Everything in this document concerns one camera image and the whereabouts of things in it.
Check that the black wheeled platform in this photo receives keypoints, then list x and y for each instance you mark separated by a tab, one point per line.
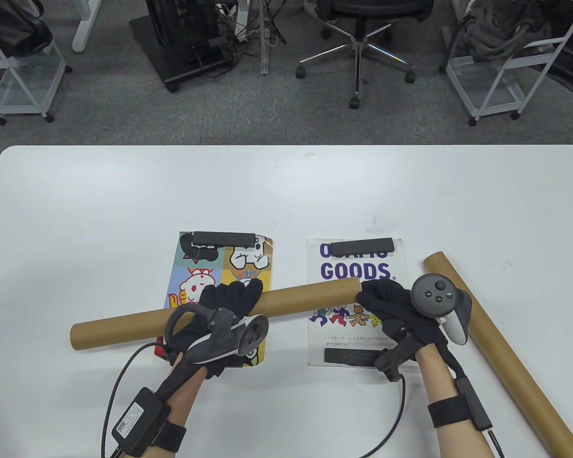
172	62

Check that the person's right forearm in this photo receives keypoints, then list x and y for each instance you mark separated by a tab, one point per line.
439	377

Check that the white wheeled cart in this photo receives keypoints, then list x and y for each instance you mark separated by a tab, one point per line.
487	90
24	90

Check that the colourful cartoon animal poster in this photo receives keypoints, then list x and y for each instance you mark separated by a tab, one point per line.
191	267

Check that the brown cardboard mailing tube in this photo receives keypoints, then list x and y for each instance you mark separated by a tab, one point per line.
506	362
305	296

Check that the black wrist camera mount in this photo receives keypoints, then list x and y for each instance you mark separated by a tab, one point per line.
396	358

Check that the black wrist sensor box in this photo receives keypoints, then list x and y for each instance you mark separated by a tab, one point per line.
138	420
472	405

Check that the white poster purple lettering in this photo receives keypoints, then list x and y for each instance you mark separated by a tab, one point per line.
320	343

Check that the black computer tower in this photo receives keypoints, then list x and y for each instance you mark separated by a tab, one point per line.
181	24

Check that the black shoulder bag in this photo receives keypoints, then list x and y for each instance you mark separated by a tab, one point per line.
14	28

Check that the grey crumpled cloth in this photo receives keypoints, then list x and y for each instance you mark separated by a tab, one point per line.
496	28

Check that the black bar weight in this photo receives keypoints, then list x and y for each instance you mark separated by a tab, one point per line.
363	245
353	357
224	239

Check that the person's left forearm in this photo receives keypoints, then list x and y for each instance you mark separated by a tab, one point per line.
186	391

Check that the black office chair chrome base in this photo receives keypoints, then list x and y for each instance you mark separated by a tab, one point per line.
363	9

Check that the grey white hand controller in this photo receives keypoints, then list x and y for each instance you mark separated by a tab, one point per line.
248	334
432	291

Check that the white desk leg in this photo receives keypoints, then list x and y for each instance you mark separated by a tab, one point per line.
87	28

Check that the person's right hand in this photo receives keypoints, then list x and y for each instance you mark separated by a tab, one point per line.
387	300

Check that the person's left hand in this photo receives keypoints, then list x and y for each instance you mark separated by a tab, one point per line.
229	298

